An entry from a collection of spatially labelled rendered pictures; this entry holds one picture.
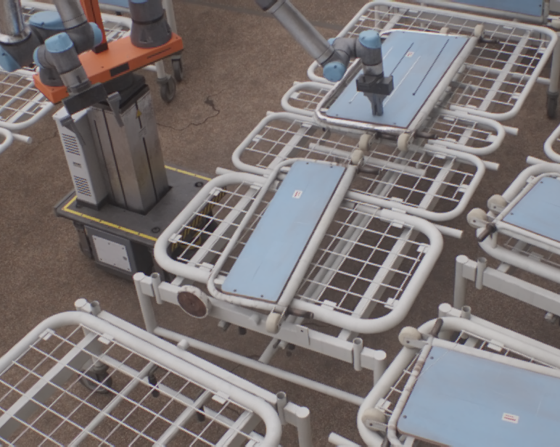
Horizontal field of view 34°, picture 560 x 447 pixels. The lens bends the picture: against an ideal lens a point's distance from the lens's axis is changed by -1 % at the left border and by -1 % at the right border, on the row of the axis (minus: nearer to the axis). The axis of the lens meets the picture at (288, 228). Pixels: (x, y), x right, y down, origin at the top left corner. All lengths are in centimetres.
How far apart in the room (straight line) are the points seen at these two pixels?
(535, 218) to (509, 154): 127
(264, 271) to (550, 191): 99
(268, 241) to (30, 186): 166
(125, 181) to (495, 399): 171
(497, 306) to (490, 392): 103
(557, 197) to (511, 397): 86
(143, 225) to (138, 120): 41
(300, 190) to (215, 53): 202
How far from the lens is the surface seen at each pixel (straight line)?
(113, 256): 370
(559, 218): 308
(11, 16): 308
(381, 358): 278
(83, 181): 366
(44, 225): 418
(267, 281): 291
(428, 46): 395
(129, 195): 363
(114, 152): 353
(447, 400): 254
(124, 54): 338
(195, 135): 451
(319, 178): 328
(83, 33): 303
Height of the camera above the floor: 255
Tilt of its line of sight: 41 degrees down
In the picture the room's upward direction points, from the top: 6 degrees counter-clockwise
